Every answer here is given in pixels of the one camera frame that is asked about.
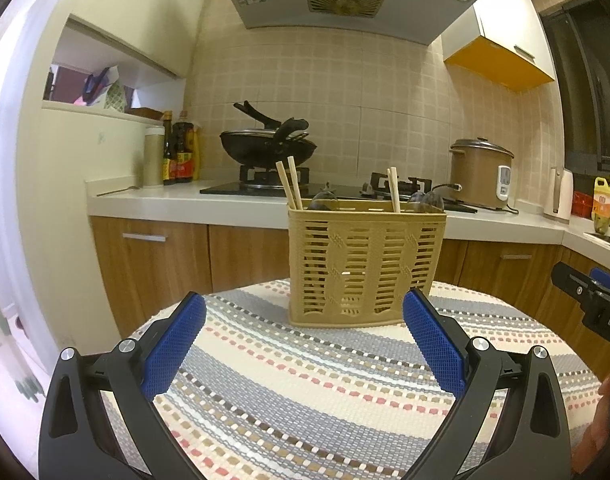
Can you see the dark bottle on shelf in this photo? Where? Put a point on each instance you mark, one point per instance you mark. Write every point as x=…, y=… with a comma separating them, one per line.
x=49, y=85

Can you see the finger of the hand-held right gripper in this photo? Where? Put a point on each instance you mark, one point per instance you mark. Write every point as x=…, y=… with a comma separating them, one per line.
x=567, y=280
x=607, y=282

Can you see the white electric kettle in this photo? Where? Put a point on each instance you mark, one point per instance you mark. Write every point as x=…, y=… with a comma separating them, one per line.
x=559, y=195

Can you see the yellow oil bottle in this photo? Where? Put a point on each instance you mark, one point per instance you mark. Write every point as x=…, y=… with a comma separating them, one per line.
x=603, y=207

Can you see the metal spoon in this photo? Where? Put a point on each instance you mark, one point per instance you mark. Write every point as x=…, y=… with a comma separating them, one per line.
x=426, y=201
x=321, y=201

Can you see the black wok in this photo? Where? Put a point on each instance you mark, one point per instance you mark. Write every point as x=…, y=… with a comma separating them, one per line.
x=255, y=147

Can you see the dark soy sauce bottle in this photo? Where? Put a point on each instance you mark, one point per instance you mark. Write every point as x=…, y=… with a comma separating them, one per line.
x=169, y=160

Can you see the round burner grate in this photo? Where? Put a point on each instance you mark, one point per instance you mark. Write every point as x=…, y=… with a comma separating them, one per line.
x=410, y=182
x=257, y=175

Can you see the colourful printed bag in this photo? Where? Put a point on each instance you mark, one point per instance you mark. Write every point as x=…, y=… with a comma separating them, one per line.
x=105, y=92

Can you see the steel kitchen sink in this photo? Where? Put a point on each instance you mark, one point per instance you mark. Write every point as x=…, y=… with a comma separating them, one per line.
x=607, y=241

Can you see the striped woven tablecloth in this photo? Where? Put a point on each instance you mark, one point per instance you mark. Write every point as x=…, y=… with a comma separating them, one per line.
x=305, y=385

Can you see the person's right hand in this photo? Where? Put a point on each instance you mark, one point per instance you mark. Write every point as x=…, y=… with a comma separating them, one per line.
x=592, y=440

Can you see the red label sauce bottle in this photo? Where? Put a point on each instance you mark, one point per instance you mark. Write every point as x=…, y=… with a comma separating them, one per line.
x=184, y=155

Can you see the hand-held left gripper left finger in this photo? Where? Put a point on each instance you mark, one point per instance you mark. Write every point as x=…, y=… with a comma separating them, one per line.
x=172, y=350

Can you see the brown wooden tray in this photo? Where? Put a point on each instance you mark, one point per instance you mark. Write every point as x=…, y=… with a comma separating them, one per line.
x=145, y=113

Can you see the red plastic container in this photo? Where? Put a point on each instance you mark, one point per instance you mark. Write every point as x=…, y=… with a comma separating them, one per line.
x=582, y=205

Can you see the dark framed window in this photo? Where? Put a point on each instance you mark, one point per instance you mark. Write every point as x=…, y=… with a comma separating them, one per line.
x=585, y=85

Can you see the wooden kitchen counter cabinet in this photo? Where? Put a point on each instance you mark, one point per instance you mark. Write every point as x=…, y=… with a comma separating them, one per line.
x=150, y=270

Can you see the white and yellow wall cabinet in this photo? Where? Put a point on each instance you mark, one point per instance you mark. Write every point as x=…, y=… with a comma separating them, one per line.
x=495, y=25

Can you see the brown rice cooker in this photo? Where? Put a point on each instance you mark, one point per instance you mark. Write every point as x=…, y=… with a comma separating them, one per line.
x=475, y=175

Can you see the pale wooden chopstick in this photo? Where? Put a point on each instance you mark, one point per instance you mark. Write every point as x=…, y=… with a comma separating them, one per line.
x=285, y=182
x=391, y=190
x=396, y=185
x=295, y=180

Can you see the metal utensil on counter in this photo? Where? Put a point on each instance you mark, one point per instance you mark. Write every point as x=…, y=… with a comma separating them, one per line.
x=117, y=191

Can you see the tall beige jar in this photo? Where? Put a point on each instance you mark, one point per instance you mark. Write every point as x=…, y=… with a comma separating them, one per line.
x=154, y=160

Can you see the black glass gas stove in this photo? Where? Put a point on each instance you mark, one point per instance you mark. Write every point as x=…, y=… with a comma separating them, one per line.
x=235, y=189

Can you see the tan plastic utensil basket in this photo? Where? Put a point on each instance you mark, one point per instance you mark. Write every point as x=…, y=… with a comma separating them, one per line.
x=365, y=270

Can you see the yellow sauce bottle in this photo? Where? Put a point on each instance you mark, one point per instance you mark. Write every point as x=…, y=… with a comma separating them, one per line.
x=197, y=155

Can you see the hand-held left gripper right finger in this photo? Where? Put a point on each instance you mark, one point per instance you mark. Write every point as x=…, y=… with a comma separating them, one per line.
x=435, y=345

